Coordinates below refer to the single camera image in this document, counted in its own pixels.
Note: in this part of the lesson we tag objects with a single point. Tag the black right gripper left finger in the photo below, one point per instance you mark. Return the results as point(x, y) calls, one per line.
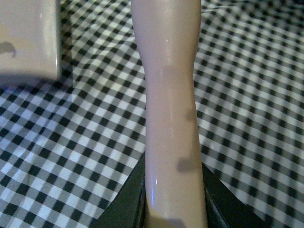
point(127, 210)

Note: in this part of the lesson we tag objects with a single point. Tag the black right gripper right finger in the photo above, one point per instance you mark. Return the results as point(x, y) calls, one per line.
point(224, 209)

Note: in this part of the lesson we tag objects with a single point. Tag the beige hand brush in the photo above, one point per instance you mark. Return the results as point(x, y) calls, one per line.
point(167, 36)

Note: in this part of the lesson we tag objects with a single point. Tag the black white checkered bedsheet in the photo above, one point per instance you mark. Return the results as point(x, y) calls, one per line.
point(67, 148)

